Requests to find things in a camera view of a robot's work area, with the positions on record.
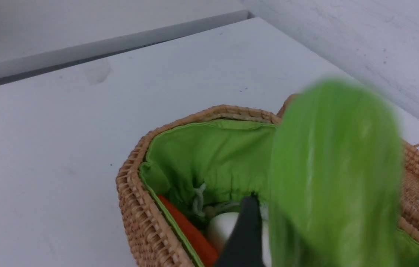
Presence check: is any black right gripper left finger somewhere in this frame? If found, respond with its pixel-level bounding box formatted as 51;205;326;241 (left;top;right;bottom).
214;195;265;267

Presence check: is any orange toy carrot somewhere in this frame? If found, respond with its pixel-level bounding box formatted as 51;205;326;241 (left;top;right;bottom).
158;195;219;267

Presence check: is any white toy radish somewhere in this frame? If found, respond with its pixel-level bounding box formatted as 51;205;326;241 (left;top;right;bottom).
206;212;272;267

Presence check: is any green toy vegetable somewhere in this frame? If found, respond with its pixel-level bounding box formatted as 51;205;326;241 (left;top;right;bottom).
268;79;404;267

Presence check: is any woven wicker basket green lining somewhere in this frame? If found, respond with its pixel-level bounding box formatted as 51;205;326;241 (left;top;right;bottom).
116;104;419;267

